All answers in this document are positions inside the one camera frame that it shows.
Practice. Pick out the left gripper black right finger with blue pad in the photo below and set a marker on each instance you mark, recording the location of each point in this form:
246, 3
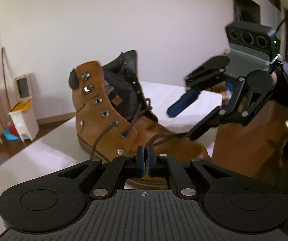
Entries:
172, 170

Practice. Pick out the person's right hand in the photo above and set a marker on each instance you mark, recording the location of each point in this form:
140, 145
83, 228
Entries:
274, 77

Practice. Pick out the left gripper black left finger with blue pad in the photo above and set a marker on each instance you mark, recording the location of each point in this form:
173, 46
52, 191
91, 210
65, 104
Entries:
117, 172

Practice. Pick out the dark brown shoelace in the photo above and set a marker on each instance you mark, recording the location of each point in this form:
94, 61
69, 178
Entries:
131, 127

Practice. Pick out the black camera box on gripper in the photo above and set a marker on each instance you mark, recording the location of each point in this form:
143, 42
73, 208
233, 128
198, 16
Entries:
252, 46

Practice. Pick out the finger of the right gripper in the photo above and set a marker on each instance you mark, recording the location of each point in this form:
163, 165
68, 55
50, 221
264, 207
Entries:
212, 120
208, 75

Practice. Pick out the small beige trash bin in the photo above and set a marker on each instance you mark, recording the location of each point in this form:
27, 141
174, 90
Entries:
21, 113

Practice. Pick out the brown leather lace-up boot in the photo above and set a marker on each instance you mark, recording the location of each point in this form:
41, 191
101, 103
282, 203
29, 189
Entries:
103, 93

